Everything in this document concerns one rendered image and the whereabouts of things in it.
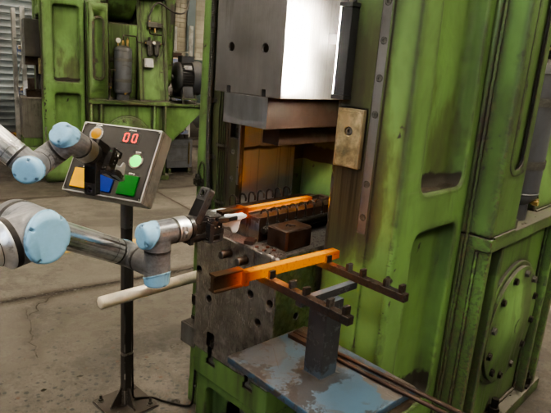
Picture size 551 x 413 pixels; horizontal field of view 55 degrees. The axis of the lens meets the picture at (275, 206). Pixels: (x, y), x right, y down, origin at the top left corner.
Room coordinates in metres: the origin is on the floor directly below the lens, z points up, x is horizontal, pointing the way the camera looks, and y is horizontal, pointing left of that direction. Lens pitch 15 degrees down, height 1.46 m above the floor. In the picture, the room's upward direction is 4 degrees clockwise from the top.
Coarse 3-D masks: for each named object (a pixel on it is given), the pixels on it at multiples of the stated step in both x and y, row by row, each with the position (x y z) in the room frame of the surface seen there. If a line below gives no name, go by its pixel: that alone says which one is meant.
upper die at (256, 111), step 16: (240, 96) 1.69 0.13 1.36; (256, 96) 1.64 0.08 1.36; (224, 112) 1.74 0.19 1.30; (240, 112) 1.69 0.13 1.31; (256, 112) 1.64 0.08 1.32; (272, 112) 1.63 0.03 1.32; (288, 112) 1.68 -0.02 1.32; (304, 112) 1.73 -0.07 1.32; (320, 112) 1.79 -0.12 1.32; (336, 112) 1.85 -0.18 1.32; (272, 128) 1.63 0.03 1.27; (288, 128) 1.68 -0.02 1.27
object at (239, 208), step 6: (288, 198) 1.83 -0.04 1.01; (294, 198) 1.84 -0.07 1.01; (300, 198) 1.85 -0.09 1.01; (306, 198) 1.86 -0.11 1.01; (258, 204) 1.72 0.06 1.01; (264, 204) 1.72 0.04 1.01; (270, 204) 1.73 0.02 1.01; (276, 204) 1.75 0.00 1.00; (282, 204) 1.77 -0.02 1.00; (216, 210) 1.59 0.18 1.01; (222, 210) 1.60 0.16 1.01; (228, 210) 1.60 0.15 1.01; (234, 210) 1.61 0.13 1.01; (240, 210) 1.63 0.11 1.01; (246, 210) 1.64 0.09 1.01; (252, 210) 1.67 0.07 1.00
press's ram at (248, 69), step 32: (224, 0) 1.76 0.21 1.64; (256, 0) 1.66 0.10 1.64; (288, 0) 1.58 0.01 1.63; (320, 0) 1.68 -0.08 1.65; (224, 32) 1.76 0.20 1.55; (256, 32) 1.66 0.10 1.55; (288, 32) 1.58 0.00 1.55; (320, 32) 1.68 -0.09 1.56; (224, 64) 1.75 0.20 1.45; (256, 64) 1.65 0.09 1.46; (288, 64) 1.59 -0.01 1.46; (320, 64) 1.69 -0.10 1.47; (288, 96) 1.60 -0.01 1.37; (320, 96) 1.71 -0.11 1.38
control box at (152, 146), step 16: (112, 128) 1.99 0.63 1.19; (128, 128) 1.97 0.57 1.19; (112, 144) 1.95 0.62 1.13; (128, 144) 1.94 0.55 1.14; (144, 144) 1.92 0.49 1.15; (160, 144) 1.92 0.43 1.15; (128, 160) 1.90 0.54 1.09; (144, 160) 1.89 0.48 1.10; (160, 160) 1.92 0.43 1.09; (144, 176) 1.85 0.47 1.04; (160, 176) 1.92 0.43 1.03; (80, 192) 1.88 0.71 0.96; (112, 192) 1.85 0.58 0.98; (144, 192) 1.82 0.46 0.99
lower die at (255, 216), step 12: (240, 204) 1.81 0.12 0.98; (252, 204) 1.78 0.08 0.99; (288, 204) 1.78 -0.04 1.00; (300, 204) 1.82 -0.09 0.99; (312, 204) 1.84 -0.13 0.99; (324, 204) 1.85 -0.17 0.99; (252, 216) 1.63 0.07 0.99; (264, 216) 1.63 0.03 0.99; (276, 216) 1.67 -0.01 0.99; (300, 216) 1.75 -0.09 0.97; (228, 228) 1.71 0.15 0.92; (240, 228) 1.67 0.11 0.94; (252, 228) 1.63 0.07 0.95
